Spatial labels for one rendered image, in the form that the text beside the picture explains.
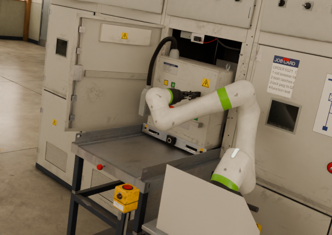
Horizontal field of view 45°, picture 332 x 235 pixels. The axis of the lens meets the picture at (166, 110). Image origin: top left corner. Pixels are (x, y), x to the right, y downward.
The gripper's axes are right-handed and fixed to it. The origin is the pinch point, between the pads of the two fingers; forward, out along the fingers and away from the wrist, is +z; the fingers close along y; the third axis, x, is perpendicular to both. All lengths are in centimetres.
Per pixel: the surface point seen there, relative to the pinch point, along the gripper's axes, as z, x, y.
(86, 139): -43, -36, -42
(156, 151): -13.0, -38.3, -11.8
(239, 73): 16.4, 15.8, 16.8
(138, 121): 10, -33, -52
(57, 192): 5, -123, -133
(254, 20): 16, 47, 19
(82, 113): -31, -27, -64
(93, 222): 1, -123, -77
